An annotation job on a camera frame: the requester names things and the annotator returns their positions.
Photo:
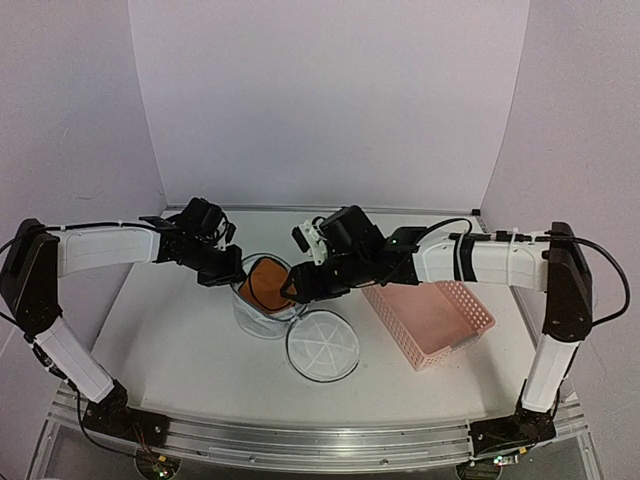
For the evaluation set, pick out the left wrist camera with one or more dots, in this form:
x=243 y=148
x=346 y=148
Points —
x=224 y=235

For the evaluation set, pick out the pink perforated plastic basket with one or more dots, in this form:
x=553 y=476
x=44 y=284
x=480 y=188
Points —
x=430 y=321

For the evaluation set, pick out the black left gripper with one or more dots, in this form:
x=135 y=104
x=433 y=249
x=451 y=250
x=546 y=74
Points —
x=233 y=270

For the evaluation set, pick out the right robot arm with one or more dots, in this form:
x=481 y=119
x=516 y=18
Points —
x=480 y=381

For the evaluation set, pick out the aluminium front rail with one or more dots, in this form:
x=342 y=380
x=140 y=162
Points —
x=324 y=448

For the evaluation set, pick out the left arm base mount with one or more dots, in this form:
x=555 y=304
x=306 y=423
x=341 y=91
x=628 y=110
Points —
x=113 y=417

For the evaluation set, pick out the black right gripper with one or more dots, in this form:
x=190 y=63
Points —
x=307 y=285

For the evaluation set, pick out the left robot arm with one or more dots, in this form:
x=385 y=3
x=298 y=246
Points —
x=39 y=257

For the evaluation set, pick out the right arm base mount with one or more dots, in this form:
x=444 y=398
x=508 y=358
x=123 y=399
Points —
x=523 y=428

